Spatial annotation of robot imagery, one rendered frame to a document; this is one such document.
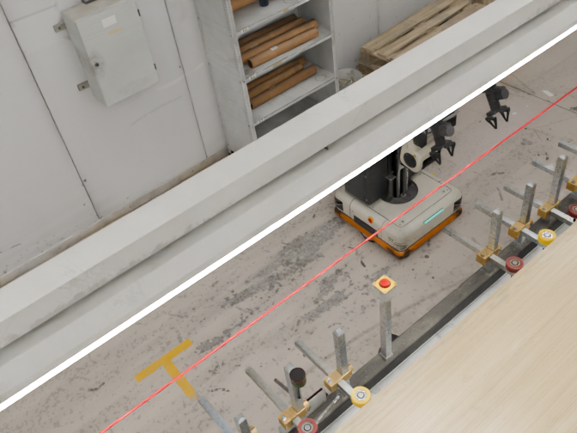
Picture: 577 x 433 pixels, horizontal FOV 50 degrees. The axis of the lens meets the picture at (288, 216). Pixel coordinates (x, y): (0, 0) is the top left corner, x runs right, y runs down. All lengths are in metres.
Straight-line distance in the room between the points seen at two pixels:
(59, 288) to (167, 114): 3.81
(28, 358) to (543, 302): 2.31
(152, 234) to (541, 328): 2.09
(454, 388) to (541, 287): 0.67
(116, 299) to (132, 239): 0.11
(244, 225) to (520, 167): 4.00
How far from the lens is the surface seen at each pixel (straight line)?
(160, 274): 1.15
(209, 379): 3.87
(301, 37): 4.79
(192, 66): 4.79
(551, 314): 2.95
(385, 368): 2.96
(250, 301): 4.15
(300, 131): 1.24
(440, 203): 4.27
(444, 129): 3.36
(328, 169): 1.29
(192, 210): 1.13
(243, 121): 4.78
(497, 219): 3.04
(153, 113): 4.76
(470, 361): 2.75
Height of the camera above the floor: 3.19
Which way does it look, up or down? 43 degrees down
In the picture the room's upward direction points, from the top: 10 degrees counter-clockwise
